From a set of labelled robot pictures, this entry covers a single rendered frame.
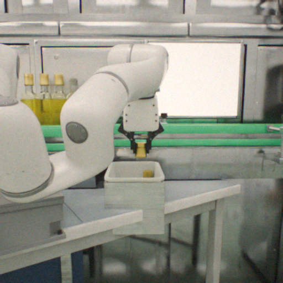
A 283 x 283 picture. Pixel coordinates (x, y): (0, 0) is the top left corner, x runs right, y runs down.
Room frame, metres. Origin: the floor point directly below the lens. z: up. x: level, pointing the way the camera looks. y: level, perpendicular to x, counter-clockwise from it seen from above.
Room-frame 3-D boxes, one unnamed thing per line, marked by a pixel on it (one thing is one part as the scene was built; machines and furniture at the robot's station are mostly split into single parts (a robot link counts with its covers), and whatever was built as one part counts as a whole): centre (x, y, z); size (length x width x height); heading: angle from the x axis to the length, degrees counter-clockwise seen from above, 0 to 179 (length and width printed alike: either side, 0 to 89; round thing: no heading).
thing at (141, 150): (0.78, 0.00, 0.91); 0.04 x 0.04 x 0.04
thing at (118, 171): (0.82, 0.02, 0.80); 0.22 x 0.17 x 0.09; 2
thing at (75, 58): (1.18, 0.01, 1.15); 0.90 x 0.03 x 0.34; 92
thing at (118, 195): (0.85, 0.02, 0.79); 0.27 x 0.17 x 0.08; 2
